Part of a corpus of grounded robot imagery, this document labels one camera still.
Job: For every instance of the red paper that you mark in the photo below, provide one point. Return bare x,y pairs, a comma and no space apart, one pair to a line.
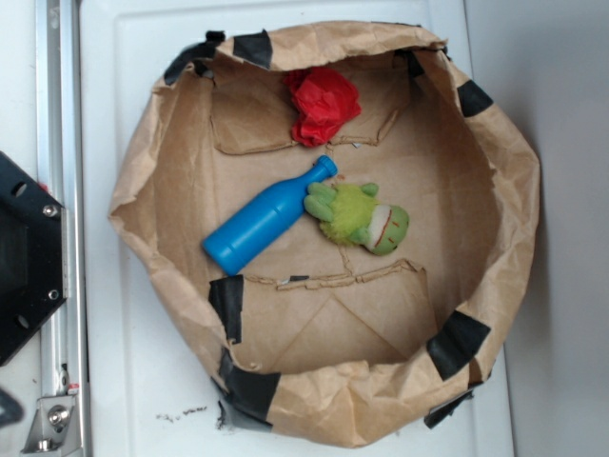
325,101

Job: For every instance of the blue plastic bottle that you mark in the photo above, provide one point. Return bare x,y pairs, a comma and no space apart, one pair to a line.
262,220

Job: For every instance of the brown paper bag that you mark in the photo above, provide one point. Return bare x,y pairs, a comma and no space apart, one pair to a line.
328,343

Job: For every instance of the green plush frog toy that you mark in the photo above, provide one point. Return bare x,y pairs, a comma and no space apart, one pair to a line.
351,215

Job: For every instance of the white tray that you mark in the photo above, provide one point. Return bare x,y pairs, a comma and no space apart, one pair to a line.
149,395

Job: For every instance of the aluminium extrusion rail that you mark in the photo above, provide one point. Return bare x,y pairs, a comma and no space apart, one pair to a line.
63,338

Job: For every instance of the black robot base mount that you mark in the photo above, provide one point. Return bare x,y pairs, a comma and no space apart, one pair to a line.
32,273

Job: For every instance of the metal corner bracket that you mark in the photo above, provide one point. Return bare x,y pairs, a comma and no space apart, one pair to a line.
54,431

